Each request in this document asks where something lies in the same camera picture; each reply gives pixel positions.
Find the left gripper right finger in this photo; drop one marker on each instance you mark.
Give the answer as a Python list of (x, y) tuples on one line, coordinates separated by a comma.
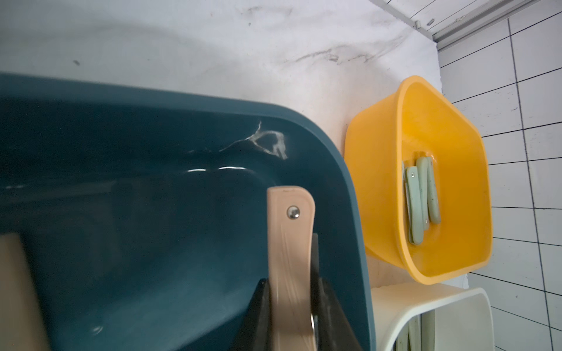
[(333, 330)]

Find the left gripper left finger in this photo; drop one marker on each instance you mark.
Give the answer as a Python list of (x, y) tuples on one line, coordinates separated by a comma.
[(255, 330)]

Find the olive green folding knife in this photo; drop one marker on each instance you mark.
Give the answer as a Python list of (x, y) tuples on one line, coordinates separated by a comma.
[(414, 333), (402, 340)]

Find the white storage box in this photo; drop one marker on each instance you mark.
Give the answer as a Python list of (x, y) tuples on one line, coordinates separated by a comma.
[(451, 318)]

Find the dark teal storage box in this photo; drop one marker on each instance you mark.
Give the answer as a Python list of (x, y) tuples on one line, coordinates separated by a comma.
[(143, 212)]

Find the mint green folding knife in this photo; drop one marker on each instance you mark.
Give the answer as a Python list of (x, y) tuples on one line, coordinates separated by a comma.
[(415, 210), (422, 166), (432, 193)]

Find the yellow storage box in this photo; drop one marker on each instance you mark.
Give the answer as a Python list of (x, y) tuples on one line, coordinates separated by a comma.
[(388, 137)]

